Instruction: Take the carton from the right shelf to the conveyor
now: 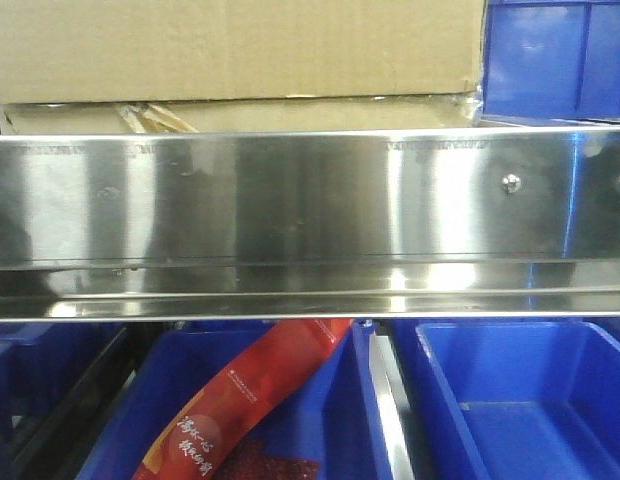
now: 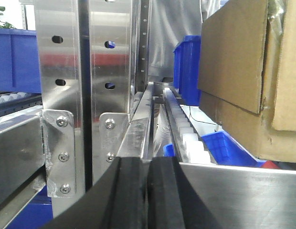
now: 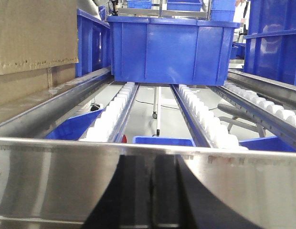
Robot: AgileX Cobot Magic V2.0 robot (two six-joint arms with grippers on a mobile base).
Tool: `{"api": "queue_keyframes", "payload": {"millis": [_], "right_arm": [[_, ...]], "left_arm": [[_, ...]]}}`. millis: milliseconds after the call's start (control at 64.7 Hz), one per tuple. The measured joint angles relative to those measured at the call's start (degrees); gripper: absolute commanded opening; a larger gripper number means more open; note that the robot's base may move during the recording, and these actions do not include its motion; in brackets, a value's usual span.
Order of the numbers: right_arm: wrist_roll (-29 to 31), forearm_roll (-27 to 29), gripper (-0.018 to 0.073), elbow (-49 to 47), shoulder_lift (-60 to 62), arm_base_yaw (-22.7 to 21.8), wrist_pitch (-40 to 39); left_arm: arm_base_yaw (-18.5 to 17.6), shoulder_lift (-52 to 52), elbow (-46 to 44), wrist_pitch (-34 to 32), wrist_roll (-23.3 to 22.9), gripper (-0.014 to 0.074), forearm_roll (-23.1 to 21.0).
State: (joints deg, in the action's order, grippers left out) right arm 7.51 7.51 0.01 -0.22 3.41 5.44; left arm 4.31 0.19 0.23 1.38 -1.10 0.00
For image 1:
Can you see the blue plastic bin upper right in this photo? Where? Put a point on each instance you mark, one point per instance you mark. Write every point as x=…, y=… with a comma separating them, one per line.
x=552, y=59

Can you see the large brown cardboard carton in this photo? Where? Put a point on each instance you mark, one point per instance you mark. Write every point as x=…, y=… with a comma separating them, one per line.
x=241, y=66

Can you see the blue plastic bin left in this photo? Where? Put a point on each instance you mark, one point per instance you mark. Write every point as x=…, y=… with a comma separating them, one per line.
x=58, y=382

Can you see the stainless steel shelf rail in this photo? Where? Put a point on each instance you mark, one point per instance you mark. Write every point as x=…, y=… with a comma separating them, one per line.
x=424, y=223

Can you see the blue plastic bin centre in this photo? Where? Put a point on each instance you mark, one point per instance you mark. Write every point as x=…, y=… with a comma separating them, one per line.
x=331, y=424

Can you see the blue plastic bin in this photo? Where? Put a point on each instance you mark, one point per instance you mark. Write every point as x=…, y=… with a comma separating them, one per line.
x=552, y=59
x=58, y=382
x=331, y=424
x=514, y=400

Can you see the clear packing tape strip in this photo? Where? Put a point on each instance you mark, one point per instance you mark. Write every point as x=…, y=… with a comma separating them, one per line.
x=151, y=118

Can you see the steel divider bar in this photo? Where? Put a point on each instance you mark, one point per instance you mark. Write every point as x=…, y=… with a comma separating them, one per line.
x=392, y=404

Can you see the red snack package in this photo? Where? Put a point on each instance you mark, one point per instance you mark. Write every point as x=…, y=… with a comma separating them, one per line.
x=204, y=432

